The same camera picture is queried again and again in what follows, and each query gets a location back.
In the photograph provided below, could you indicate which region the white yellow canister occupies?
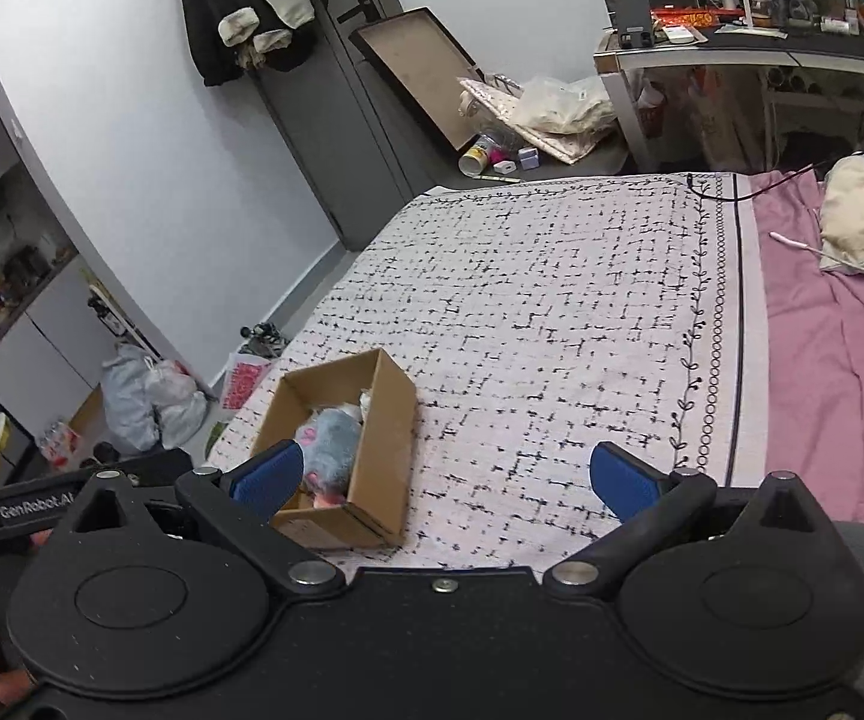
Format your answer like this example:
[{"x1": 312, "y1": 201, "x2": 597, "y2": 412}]
[{"x1": 458, "y1": 136, "x2": 494, "y2": 176}]

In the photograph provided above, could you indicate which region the black and cream jacket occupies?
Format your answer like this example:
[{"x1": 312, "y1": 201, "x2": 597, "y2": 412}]
[{"x1": 175, "y1": 0, "x2": 328, "y2": 87}]

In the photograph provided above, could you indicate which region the dark grey door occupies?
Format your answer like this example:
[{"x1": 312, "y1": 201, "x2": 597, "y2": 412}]
[{"x1": 256, "y1": 0, "x2": 418, "y2": 252}]

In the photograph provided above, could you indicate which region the black desktop device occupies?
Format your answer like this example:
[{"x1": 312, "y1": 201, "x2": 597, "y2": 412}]
[{"x1": 608, "y1": 0, "x2": 658, "y2": 50}]

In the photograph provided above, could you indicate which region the flat red box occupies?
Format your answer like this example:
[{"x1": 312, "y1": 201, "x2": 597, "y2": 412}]
[{"x1": 651, "y1": 7, "x2": 744, "y2": 29}]

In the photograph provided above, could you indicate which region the cardboard box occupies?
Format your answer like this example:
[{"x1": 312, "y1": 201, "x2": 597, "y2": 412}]
[{"x1": 250, "y1": 347, "x2": 418, "y2": 550}]

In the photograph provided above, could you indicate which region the pink patterned bag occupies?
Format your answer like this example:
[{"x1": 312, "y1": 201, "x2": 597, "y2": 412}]
[{"x1": 218, "y1": 351, "x2": 275, "y2": 412}]

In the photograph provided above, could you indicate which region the black-framed brown board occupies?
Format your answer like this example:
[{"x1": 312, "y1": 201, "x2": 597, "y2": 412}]
[{"x1": 348, "y1": 6, "x2": 487, "y2": 155}]

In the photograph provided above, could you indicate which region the grey cabinet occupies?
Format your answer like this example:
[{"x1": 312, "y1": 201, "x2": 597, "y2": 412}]
[{"x1": 0, "y1": 0, "x2": 155, "y2": 481}]

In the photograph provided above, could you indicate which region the blue-grey plush toy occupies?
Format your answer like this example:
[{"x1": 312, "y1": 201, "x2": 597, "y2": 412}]
[{"x1": 295, "y1": 406, "x2": 365, "y2": 505}]

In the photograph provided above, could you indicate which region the white black-patterned blanket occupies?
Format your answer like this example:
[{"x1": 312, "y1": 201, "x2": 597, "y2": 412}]
[{"x1": 203, "y1": 171, "x2": 770, "y2": 571}]

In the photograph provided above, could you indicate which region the plastic bag on floor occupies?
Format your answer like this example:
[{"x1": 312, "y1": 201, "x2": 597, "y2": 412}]
[{"x1": 458, "y1": 73, "x2": 620, "y2": 166}]

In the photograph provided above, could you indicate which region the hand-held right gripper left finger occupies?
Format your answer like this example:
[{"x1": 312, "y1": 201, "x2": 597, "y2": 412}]
[{"x1": 49, "y1": 441, "x2": 347, "y2": 602}]

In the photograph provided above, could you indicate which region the small black tripod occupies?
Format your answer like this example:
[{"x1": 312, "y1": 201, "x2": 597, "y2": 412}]
[{"x1": 241, "y1": 321, "x2": 287, "y2": 350}]

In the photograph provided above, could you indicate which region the grey plastic bag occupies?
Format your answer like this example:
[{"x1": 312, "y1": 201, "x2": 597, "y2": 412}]
[{"x1": 100, "y1": 345, "x2": 212, "y2": 455}]

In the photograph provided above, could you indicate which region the black cable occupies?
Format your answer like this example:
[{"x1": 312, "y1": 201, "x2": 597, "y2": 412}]
[{"x1": 687, "y1": 154, "x2": 864, "y2": 203}]

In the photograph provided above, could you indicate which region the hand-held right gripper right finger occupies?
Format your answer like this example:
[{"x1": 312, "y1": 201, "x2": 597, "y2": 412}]
[{"x1": 544, "y1": 441, "x2": 838, "y2": 601}]

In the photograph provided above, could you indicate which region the white desk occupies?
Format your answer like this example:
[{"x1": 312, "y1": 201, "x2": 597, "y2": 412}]
[{"x1": 593, "y1": 22, "x2": 864, "y2": 173}]

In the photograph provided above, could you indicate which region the white charging cable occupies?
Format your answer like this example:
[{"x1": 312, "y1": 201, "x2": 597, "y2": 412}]
[{"x1": 769, "y1": 231, "x2": 864, "y2": 272}]

